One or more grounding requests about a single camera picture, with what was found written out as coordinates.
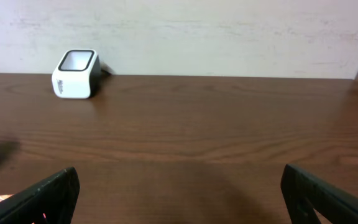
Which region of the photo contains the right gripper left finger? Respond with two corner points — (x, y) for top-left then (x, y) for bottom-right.
(0, 167), (80, 224)

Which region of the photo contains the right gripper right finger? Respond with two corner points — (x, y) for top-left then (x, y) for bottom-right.
(280, 164), (358, 223)

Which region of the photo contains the white barcode scanner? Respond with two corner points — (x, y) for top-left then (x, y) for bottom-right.
(51, 49), (101, 99)

